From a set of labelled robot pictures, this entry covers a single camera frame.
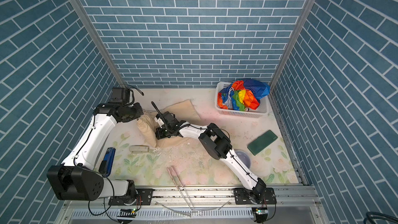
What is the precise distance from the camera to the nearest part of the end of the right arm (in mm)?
781

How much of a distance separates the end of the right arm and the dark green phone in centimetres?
44

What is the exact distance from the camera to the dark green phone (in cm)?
90
